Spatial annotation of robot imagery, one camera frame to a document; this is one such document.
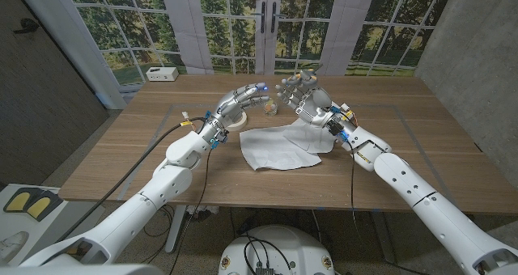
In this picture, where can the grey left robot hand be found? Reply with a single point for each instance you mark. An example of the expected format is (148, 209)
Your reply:
(230, 105)

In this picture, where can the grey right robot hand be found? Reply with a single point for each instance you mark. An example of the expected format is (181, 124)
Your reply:
(315, 101)

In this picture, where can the white masking tape roll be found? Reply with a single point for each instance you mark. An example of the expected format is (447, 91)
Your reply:
(243, 122)

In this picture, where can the large white paper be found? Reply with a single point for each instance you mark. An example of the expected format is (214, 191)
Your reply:
(271, 149)

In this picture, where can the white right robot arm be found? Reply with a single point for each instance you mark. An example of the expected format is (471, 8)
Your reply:
(425, 206)

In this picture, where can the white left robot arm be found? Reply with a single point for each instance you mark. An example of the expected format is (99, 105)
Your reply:
(133, 210)

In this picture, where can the clear drinking glass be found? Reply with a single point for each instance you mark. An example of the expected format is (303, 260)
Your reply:
(270, 111)

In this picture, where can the small yellow toy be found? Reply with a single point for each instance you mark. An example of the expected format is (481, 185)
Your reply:
(269, 105)

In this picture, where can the printed window backdrop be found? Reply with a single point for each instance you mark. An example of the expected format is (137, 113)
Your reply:
(307, 36)

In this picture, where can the white socket box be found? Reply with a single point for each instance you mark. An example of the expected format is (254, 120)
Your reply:
(162, 73)

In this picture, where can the crumpled white rag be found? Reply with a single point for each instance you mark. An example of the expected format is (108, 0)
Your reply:
(200, 211)

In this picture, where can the white table leg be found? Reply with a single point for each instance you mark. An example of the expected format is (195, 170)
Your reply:
(176, 230)

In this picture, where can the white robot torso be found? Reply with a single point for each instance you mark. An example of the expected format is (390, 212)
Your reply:
(291, 246)

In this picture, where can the grey table leg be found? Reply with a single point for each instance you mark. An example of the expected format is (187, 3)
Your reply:
(384, 238)

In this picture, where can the dark wooden door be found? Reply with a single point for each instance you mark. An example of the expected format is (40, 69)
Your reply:
(40, 97)

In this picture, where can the white floor platform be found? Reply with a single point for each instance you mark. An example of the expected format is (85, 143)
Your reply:
(48, 226)

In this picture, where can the black pedal with yellow pads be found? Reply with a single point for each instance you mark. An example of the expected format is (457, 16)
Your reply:
(18, 202)

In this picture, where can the white shoe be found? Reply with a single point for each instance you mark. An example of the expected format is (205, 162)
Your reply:
(12, 243)

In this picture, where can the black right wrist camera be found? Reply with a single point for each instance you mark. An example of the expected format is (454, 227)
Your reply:
(335, 127)

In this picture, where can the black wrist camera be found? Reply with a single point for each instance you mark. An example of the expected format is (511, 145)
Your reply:
(222, 136)
(335, 127)

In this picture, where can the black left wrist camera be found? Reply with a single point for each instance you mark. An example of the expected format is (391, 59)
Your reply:
(222, 136)

